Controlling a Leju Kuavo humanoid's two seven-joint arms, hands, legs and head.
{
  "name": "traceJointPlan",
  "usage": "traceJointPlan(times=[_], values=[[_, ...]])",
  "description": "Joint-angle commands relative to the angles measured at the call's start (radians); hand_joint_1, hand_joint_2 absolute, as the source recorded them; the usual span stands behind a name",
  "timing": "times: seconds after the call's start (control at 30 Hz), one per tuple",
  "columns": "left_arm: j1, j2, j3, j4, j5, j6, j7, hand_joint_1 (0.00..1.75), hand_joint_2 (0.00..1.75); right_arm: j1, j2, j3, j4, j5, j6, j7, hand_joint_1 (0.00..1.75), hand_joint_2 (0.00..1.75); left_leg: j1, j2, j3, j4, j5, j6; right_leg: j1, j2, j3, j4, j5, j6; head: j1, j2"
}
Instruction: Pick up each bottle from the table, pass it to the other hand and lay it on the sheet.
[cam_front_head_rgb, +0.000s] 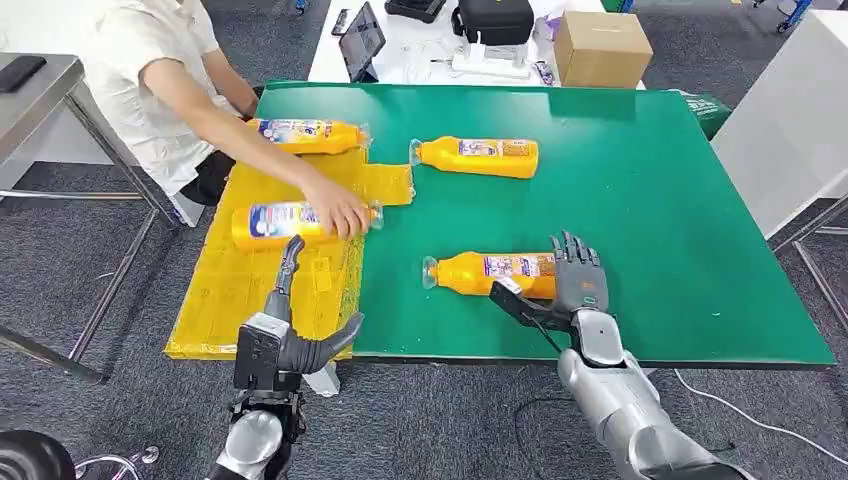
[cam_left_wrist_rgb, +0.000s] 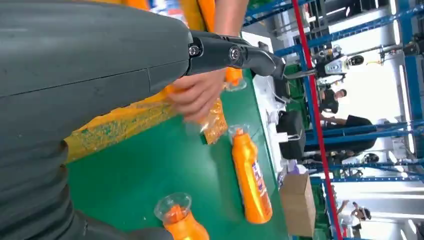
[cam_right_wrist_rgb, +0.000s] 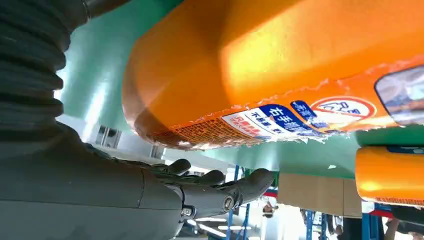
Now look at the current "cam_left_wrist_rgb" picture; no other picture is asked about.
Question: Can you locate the person's hand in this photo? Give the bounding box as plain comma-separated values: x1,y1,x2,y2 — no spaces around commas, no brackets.
165,67,229,124

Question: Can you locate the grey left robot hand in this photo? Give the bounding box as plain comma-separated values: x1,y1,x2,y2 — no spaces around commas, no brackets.
0,0,286,240

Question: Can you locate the yellow plastic wrap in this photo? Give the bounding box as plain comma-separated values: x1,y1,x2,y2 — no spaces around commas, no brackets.
183,97,230,146

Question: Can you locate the orange drink bottle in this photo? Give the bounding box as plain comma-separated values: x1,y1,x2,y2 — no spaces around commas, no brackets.
153,192,211,240
124,0,248,93
227,124,275,225

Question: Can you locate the white table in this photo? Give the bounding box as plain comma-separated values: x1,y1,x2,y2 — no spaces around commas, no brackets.
241,31,299,186

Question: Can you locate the green table mat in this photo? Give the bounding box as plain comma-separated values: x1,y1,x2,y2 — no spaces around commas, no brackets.
66,64,290,240

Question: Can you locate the black bag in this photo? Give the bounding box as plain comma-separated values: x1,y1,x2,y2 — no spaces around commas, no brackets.
275,110,308,161

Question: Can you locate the red pole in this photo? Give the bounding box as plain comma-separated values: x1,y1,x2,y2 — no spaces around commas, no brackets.
290,0,344,240

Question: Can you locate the purple small packet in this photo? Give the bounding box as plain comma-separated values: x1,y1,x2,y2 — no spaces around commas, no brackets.
285,158,301,176

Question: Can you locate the person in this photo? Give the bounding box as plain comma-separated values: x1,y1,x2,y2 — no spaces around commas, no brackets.
318,88,348,115
337,199,373,233
319,114,379,155

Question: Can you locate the white humanoid robot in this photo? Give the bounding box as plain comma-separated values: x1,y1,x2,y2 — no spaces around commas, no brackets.
312,44,365,82

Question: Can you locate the brown cardboard box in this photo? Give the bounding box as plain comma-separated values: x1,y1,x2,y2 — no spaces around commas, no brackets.
279,172,317,238

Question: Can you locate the blue metal rack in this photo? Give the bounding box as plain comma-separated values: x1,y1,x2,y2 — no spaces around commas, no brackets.
243,0,424,240

